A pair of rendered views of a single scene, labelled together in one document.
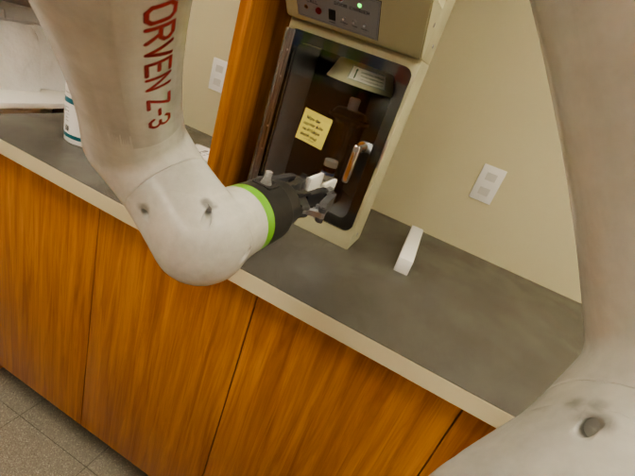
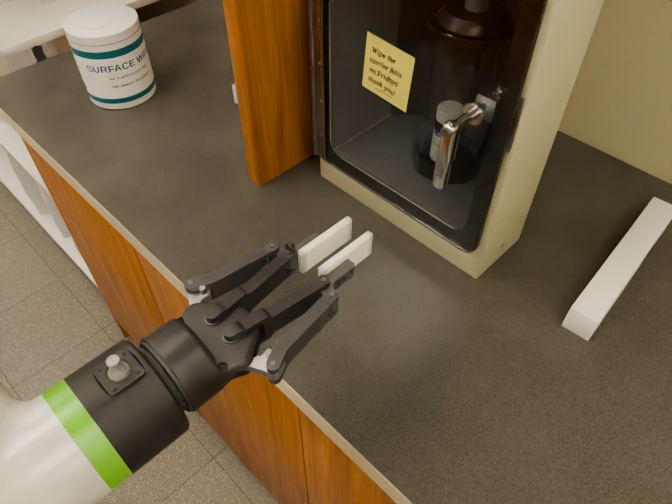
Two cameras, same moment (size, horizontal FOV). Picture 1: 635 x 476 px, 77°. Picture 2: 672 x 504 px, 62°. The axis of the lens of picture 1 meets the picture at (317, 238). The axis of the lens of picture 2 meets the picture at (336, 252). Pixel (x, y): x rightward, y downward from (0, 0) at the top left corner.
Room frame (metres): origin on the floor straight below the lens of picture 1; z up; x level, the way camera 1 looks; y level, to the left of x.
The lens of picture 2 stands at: (0.40, -0.16, 1.56)
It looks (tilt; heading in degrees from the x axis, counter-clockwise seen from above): 48 degrees down; 30
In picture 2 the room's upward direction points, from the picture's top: straight up
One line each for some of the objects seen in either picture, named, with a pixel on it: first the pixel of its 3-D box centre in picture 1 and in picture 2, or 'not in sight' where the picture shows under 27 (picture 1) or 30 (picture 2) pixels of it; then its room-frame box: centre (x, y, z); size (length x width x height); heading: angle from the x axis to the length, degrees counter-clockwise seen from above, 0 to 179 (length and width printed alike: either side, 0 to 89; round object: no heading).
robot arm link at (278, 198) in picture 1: (257, 211); (130, 399); (0.50, 0.09, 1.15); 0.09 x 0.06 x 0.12; 74
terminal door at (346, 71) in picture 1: (321, 134); (402, 82); (0.97, 0.07, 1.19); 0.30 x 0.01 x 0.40; 74
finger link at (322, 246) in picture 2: (314, 182); (325, 244); (0.73, 0.04, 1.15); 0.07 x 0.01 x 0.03; 164
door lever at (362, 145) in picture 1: (353, 161); (454, 148); (0.91, -0.02, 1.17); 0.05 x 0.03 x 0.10; 164
